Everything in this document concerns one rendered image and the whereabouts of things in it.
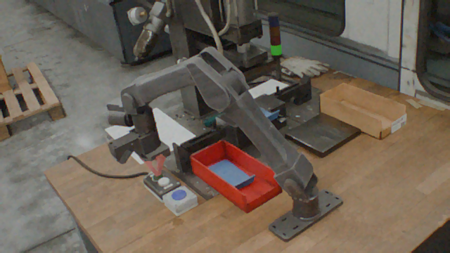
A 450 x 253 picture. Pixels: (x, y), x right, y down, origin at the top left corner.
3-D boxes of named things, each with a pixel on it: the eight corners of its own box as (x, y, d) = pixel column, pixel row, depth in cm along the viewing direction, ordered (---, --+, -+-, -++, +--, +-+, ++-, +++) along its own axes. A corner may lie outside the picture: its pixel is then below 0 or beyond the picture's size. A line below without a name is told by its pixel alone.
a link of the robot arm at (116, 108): (105, 132, 125) (93, 92, 119) (124, 116, 131) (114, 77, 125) (140, 138, 120) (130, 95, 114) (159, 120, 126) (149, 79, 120)
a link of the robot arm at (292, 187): (282, 180, 107) (306, 184, 105) (294, 158, 114) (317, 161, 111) (284, 202, 110) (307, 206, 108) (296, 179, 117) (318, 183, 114)
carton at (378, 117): (380, 143, 140) (381, 120, 136) (320, 115, 158) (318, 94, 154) (406, 126, 146) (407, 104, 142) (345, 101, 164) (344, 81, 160)
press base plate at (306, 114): (209, 209, 128) (207, 199, 126) (126, 140, 164) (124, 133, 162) (365, 116, 158) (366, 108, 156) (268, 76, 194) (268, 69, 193)
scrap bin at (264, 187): (247, 213, 119) (244, 195, 116) (193, 173, 137) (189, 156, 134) (282, 192, 125) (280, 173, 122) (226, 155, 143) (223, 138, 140)
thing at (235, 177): (235, 195, 126) (233, 185, 124) (205, 169, 137) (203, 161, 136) (256, 183, 129) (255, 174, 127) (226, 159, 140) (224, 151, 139)
